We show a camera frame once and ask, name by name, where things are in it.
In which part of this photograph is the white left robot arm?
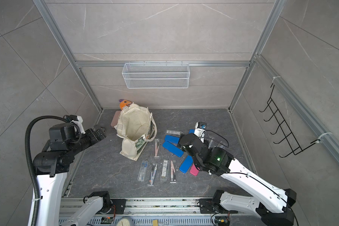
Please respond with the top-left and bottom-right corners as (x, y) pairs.
(24, 115), (106, 226)

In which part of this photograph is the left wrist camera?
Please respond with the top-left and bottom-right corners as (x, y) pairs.
(49, 115), (85, 151)

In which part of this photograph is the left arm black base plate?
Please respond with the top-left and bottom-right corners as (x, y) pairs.
(99, 199), (127, 214)

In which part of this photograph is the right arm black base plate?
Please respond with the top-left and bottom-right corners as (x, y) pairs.
(197, 199), (238, 214)

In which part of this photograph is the clear case blue compass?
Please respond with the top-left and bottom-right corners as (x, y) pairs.
(137, 161), (149, 182)

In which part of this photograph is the orange plush shark toy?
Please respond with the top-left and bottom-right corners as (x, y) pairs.
(119, 99), (132, 110)

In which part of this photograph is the black wire hook rack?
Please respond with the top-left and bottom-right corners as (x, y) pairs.
(259, 83), (328, 158)

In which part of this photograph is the clear case white label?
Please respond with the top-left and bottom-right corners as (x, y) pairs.
(160, 159), (170, 182)

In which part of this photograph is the beige canvas bag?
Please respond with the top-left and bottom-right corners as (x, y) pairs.
(115, 103), (157, 161)

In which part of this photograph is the clear labelled compass case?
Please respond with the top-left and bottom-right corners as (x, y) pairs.
(166, 130), (184, 137)

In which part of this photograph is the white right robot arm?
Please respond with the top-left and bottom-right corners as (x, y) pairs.
(179, 133), (299, 226)

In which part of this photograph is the pink rectangular case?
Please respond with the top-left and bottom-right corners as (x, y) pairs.
(110, 111), (121, 128)

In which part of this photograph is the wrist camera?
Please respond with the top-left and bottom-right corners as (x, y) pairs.
(194, 121), (207, 142)
(49, 115), (85, 151)

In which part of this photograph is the white wire mesh basket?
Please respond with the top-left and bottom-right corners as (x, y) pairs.
(122, 63), (190, 89)

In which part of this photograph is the clear case dark compass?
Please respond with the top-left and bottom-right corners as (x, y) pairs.
(147, 163), (159, 186)

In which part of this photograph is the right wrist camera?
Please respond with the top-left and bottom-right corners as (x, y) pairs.
(194, 121), (207, 142)

